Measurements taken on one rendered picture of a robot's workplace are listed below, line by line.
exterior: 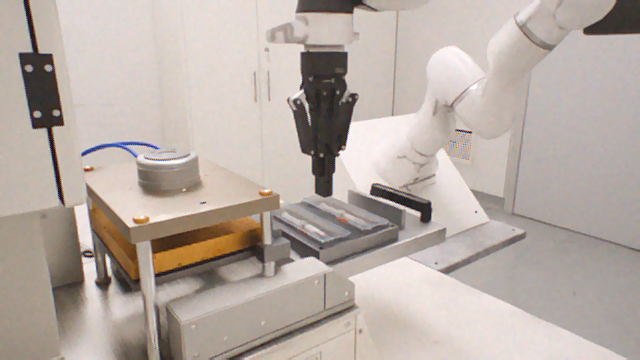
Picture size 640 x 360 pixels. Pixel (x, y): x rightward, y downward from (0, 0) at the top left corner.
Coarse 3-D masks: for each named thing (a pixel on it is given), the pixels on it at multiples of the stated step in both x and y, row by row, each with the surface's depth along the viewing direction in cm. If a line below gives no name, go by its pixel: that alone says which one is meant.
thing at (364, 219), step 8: (312, 200) 89; (320, 200) 89; (328, 200) 89; (336, 200) 89; (328, 208) 85; (336, 208) 85; (344, 208) 85; (352, 208) 85; (344, 216) 81; (352, 216) 81; (360, 216) 81; (368, 216) 81; (376, 216) 81; (360, 224) 77; (368, 224) 77; (376, 224) 77
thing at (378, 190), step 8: (376, 184) 97; (376, 192) 96; (384, 192) 94; (392, 192) 93; (400, 192) 92; (392, 200) 93; (400, 200) 91; (408, 200) 89; (416, 200) 88; (424, 200) 87; (408, 208) 90; (416, 208) 88; (424, 208) 87; (424, 216) 87
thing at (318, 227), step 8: (280, 208) 85; (288, 208) 85; (296, 208) 85; (280, 216) 81; (288, 216) 81; (296, 216) 81; (304, 216) 81; (312, 216) 81; (296, 224) 77; (304, 224) 77; (312, 224) 77; (320, 224) 77; (328, 224) 77; (312, 232) 74; (320, 232) 74; (328, 232) 74; (336, 232) 74; (344, 232) 74
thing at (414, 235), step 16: (352, 192) 93; (368, 208) 90; (384, 208) 86; (400, 208) 83; (400, 224) 84; (416, 224) 86; (432, 224) 87; (400, 240) 80; (416, 240) 81; (432, 240) 84; (288, 256) 74; (352, 256) 74; (368, 256) 75; (384, 256) 77; (400, 256) 80; (352, 272) 73
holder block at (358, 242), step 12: (300, 204) 89; (324, 216) 83; (288, 228) 78; (348, 228) 78; (384, 228) 78; (396, 228) 79; (300, 240) 74; (312, 240) 73; (348, 240) 73; (360, 240) 74; (372, 240) 76; (384, 240) 78; (300, 252) 74; (312, 252) 71; (324, 252) 70; (336, 252) 72; (348, 252) 73
